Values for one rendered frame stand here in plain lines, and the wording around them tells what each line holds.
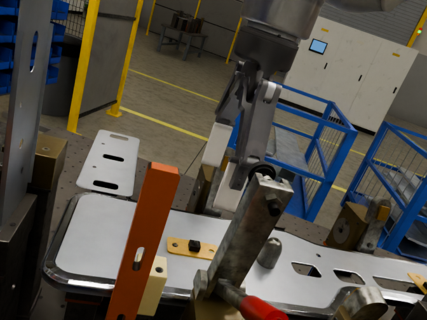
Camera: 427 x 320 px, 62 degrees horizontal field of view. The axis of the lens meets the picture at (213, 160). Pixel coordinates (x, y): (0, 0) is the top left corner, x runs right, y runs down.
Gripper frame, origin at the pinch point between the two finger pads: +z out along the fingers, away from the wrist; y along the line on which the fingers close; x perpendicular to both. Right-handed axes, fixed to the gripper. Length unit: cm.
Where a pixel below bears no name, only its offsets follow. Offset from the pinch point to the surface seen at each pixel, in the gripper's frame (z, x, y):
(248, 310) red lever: 0.9, 0.9, -23.3
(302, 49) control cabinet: -16, -315, 731
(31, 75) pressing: -6.6, 26.4, 2.1
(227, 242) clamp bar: 0.1, 1.6, -15.3
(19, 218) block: 13.5, 25.1, 0.6
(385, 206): 4.2, -41.1, 13.4
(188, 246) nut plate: 13.1, 0.6, 0.4
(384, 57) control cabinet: -55, -474, 679
